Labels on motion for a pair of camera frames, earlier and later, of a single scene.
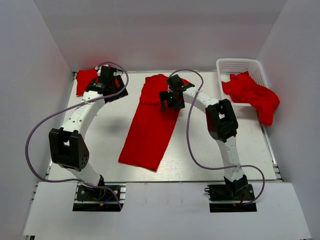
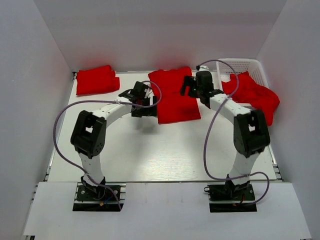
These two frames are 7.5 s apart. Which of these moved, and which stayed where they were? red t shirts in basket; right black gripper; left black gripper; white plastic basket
Moved: right black gripper; left black gripper
Stayed: white plastic basket; red t shirts in basket
